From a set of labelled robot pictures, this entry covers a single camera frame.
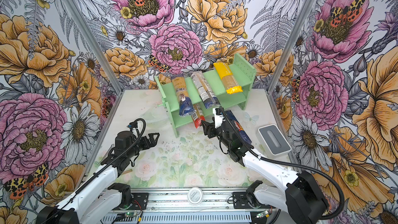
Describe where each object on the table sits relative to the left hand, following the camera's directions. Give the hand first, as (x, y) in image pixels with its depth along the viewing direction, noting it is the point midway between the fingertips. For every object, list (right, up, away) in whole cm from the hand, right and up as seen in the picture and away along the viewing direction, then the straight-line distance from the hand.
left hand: (153, 140), depth 85 cm
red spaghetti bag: (+24, +13, 0) cm, 28 cm away
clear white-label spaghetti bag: (+30, +23, -8) cm, 39 cm away
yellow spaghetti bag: (+40, +39, +8) cm, 56 cm away
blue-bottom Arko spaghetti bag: (+20, +18, -13) cm, 30 cm away
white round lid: (+24, -22, -15) cm, 36 cm away
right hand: (+30, +9, -5) cm, 31 cm away
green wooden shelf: (+52, +38, +7) cm, 65 cm away
